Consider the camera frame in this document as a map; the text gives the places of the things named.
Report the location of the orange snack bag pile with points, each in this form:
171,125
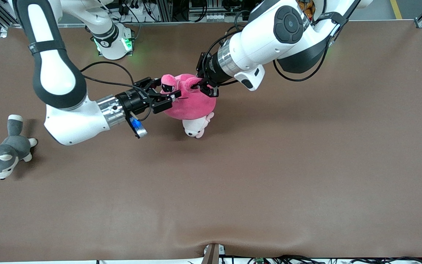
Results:
305,8

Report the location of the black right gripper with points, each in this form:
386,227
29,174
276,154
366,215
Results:
133,100

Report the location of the hot pink round plush toy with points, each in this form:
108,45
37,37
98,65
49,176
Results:
192,104

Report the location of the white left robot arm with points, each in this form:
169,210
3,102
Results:
266,40

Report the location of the white power strip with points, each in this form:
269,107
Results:
224,17

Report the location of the grey white husky plush toy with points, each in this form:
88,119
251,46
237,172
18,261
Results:
7,154

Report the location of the aluminium table edge rail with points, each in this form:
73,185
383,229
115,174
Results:
181,23

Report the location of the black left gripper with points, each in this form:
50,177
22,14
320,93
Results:
210,69

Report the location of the metal clamp bracket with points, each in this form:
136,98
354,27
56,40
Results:
211,255

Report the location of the brown table cover mat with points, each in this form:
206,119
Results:
211,190

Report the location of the pale pink white plush toy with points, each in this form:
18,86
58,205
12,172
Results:
194,128

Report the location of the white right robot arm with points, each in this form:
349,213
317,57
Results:
59,80

